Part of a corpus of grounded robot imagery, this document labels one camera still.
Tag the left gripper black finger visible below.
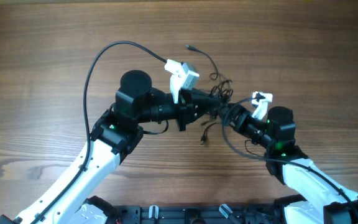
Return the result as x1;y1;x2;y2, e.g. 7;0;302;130
193;88;221;106
195;101;221;119

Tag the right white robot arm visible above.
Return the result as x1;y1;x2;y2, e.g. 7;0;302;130
220;103;358;223

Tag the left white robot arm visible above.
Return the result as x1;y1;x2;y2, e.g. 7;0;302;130
0;70;221;223

